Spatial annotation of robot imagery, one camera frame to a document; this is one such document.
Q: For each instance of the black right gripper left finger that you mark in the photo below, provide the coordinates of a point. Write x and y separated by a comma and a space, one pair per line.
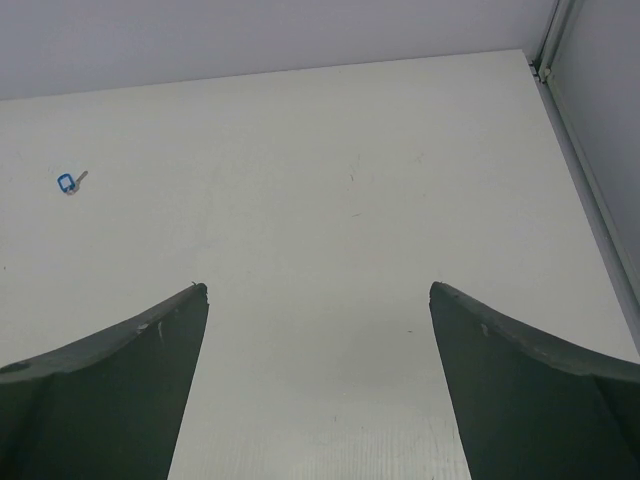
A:
107, 406

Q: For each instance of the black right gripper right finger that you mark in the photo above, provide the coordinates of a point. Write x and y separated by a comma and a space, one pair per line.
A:
530, 405

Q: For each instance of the aluminium corner frame post right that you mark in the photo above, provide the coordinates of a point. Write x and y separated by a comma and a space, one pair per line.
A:
588, 63

